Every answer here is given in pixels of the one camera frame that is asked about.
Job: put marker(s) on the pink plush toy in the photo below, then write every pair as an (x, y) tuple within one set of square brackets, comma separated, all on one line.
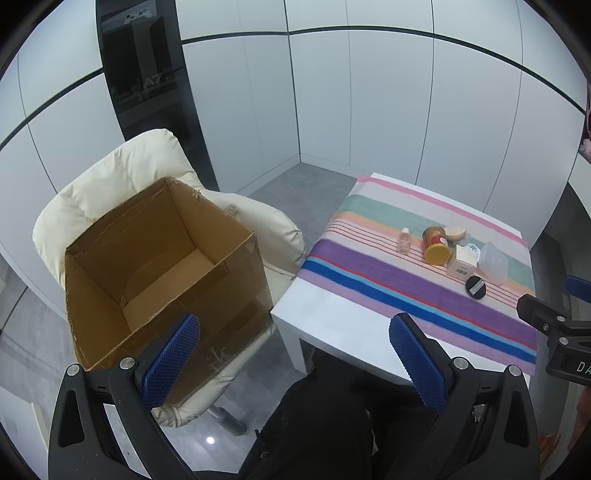
[(586, 138)]

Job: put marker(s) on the brown cardboard box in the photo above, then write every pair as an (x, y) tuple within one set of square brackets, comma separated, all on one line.
[(138, 240)]

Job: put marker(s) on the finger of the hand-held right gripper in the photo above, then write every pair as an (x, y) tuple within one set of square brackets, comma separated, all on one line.
[(579, 285), (540, 314)]

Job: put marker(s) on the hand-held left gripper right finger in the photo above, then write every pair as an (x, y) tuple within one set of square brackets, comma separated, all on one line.
[(415, 360)]

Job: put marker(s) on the small clear bottle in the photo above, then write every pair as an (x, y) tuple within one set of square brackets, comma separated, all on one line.
[(405, 242)]

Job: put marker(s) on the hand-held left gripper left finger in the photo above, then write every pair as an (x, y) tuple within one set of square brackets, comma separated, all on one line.
[(173, 355)]

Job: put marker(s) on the person's right hand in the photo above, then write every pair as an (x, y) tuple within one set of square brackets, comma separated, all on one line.
[(583, 413)]

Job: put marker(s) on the beige makeup sponge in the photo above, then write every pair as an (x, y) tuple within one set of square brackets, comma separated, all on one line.
[(457, 233)]

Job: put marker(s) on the red jar with yellow lid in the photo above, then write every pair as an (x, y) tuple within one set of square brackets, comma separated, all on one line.
[(436, 247)]

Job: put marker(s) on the white carton with barcode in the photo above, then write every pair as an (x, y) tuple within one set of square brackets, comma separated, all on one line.
[(461, 268)]

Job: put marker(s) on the striped colourful cloth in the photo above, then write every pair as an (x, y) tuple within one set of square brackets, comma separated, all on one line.
[(369, 272)]

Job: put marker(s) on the clear plastic case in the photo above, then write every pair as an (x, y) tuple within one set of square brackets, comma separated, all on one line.
[(493, 263)]

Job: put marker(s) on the cream padded chair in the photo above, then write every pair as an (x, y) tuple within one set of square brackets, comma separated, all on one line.
[(115, 170)]

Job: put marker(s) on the person's black trousers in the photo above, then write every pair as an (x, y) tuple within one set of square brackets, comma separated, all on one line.
[(323, 415)]

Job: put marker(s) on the black round powder puff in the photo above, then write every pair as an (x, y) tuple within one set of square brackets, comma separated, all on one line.
[(475, 287)]

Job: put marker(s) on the white table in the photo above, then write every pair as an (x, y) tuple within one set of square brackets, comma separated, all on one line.
[(314, 318)]

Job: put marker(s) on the white round jar green print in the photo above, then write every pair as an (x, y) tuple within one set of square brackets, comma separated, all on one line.
[(473, 248)]

